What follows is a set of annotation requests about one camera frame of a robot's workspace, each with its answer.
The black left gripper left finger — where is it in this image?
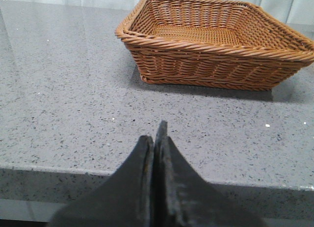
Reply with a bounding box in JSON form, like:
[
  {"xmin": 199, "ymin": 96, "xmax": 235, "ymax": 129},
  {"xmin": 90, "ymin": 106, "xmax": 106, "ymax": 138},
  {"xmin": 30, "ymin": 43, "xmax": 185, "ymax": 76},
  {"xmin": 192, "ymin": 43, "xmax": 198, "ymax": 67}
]
[{"xmin": 50, "ymin": 136, "xmax": 154, "ymax": 227}]

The brown wicker basket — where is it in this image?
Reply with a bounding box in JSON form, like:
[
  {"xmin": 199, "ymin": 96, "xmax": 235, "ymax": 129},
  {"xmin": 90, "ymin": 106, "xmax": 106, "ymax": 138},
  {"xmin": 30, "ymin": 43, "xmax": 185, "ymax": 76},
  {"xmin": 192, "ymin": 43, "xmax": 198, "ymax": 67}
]
[{"xmin": 115, "ymin": 0, "xmax": 314, "ymax": 91}]

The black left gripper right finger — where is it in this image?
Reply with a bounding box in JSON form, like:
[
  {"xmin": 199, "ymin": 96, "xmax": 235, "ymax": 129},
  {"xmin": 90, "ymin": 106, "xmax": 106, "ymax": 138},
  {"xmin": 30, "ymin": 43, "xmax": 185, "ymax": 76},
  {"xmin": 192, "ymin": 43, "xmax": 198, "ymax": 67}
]
[{"xmin": 153, "ymin": 121, "xmax": 266, "ymax": 227}]

